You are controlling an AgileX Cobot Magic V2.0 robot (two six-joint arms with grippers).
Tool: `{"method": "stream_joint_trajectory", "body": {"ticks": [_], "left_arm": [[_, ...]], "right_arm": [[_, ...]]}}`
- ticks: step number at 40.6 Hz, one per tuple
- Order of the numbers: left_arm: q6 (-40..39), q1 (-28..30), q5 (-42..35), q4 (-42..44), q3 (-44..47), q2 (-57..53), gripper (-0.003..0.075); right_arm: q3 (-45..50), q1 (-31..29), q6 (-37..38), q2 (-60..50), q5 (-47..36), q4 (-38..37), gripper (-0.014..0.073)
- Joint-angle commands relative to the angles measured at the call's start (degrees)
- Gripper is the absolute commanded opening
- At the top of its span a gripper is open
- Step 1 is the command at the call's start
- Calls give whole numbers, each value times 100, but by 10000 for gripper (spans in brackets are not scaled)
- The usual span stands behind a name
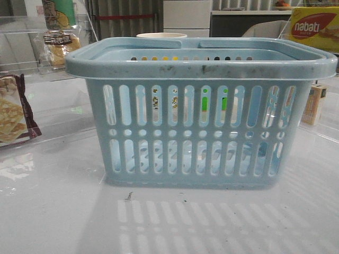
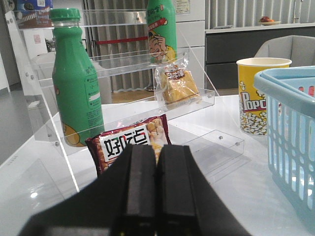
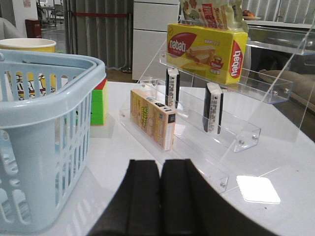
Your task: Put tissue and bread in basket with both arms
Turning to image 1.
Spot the clear-wrapped bread package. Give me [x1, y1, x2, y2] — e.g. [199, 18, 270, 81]
[43, 30, 81, 66]

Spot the light blue plastic basket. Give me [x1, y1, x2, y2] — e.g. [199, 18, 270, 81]
[65, 37, 337, 189]

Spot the green cap drink bottle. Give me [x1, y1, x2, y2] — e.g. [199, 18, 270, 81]
[202, 88, 228, 112]

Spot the yellow popcorn paper cup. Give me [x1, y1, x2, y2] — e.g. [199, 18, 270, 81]
[136, 32, 187, 39]

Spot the white cabinet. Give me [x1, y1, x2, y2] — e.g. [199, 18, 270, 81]
[163, 1, 212, 38]

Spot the beige armchair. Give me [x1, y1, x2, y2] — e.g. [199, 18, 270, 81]
[242, 20, 289, 39]

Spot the clear acrylic right shelf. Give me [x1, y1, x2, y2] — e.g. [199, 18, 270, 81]
[276, 15, 339, 138]

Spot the clear acrylic shelf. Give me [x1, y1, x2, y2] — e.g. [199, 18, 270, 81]
[276, 15, 339, 138]
[1, 14, 96, 139]

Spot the small beige carton box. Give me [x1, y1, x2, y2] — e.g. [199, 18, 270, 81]
[301, 85, 327, 125]

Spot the brown cracker snack bag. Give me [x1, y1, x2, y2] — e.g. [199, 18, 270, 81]
[1, 74, 42, 147]

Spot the clear acrylic left shelf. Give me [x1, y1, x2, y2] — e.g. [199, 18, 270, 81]
[1, 14, 96, 139]

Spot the green cartoon drink bottle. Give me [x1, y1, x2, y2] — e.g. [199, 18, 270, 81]
[42, 0, 76, 30]

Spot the fruit plate on counter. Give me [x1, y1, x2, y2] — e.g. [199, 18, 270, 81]
[273, 0, 297, 11]

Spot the yellow Nabati wafer box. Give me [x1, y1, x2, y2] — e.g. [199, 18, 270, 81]
[288, 6, 338, 53]

